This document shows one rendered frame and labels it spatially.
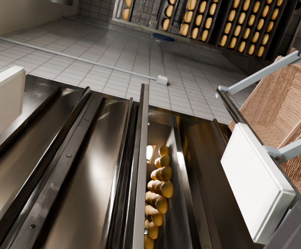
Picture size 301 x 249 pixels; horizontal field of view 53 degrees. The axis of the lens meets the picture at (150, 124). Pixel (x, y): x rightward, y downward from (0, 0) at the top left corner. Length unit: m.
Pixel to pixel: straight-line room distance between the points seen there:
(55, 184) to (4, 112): 0.86
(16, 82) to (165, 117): 1.67
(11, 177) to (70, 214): 0.23
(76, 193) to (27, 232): 0.23
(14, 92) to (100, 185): 0.87
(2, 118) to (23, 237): 0.70
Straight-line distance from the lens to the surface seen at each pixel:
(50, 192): 0.99
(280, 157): 0.73
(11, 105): 0.18
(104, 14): 5.26
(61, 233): 0.89
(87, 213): 0.93
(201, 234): 1.00
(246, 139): 0.17
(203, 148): 1.56
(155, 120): 1.84
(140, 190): 0.82
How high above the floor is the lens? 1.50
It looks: 6 degrees down
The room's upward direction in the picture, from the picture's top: 76 degrees counter-clockwise
